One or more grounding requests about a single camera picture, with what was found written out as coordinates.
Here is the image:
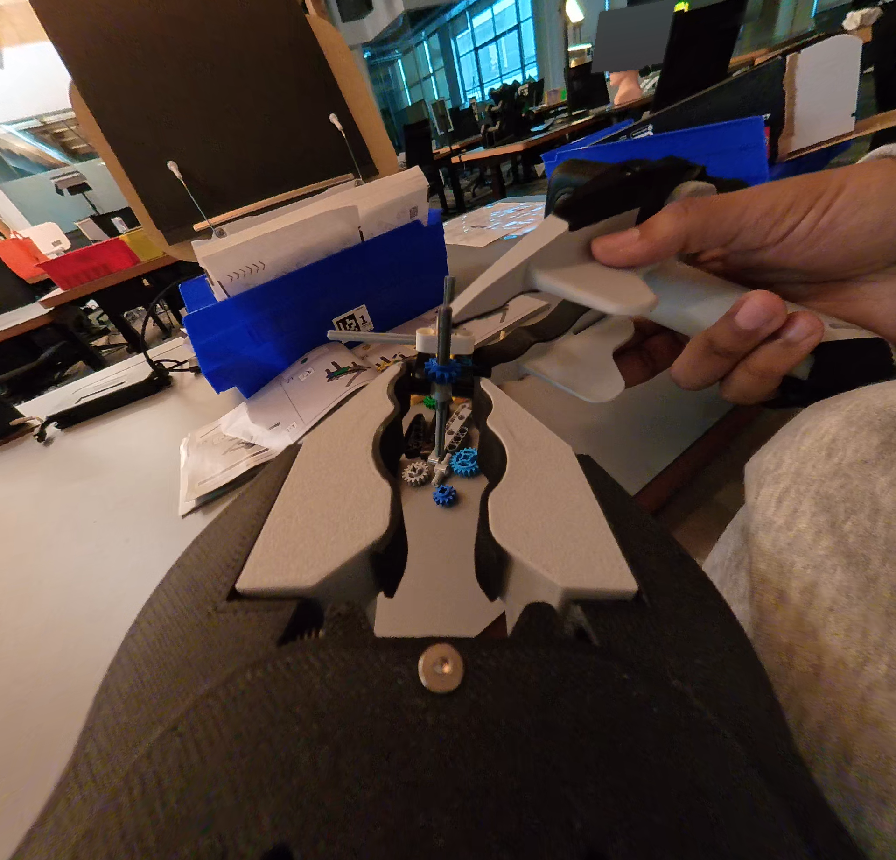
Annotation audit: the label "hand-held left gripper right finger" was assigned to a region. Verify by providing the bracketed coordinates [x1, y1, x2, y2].
[475, 377, 641, 630]

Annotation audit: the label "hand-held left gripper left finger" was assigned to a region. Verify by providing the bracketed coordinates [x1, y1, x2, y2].
[234, 361, 410, 602]

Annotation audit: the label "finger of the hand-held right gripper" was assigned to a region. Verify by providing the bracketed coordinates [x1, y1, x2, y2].
[447, 209, 660, 326]
[482, 305, 634, 404]

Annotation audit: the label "long grey lego axle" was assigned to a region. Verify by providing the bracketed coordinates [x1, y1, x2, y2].
[433, 275, 457, 458]

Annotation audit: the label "white short lego beam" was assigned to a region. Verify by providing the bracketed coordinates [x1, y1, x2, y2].
[416, 326, 477, 358]

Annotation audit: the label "black lego gear assembly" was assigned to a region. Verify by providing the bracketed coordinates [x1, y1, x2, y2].
[326, 328, 492, 402]

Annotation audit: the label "lego instruction booklet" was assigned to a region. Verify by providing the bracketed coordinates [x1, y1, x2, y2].
[178, 293, 554, 518]

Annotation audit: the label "person's right hand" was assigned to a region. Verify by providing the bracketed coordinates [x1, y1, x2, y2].
[590, 160, 896, 407]

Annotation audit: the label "loose paper sheets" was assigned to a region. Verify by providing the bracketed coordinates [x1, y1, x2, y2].
[443, 197, 555, 248]

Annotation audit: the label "blue plastic bin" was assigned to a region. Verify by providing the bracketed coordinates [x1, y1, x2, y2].
[178, 209, 450, 400]
[541, 114, 771, 192]

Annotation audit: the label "row of office desks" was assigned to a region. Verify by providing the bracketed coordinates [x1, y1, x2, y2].
[392, 79, 659, 206]

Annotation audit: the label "computer monitor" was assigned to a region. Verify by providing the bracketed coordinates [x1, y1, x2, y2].
[651, 0, 751, 115]

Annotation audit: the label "cardboard panel with white sheet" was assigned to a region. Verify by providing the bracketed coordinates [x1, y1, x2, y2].
[779, 34, 896, 162]

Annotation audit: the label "black flat device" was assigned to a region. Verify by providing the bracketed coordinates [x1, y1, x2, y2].
[34, 352, 175, 444]

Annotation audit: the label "white papers stack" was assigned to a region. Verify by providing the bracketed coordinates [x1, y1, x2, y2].
[191, 165, 431, 301]

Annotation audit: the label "thin white-tipped rod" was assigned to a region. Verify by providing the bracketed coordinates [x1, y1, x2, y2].
[328, 113, 366, 187]
[166, 160, 226, 239]

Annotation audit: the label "yellow plastic bin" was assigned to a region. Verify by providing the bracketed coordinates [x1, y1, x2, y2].
[118, 228, 167, 260]

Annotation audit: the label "red plastic bin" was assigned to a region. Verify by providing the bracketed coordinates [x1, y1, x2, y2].
[37, 237, 142, 291]

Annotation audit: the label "orange bag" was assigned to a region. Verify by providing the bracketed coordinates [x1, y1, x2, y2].
[0, 232, 44, 281]

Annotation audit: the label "brown board with black panel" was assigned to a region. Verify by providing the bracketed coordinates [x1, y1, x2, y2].
[8, 0, 401, 264]

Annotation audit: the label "white device on tripod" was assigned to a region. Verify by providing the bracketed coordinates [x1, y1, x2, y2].
[49, 169, 99, 234]

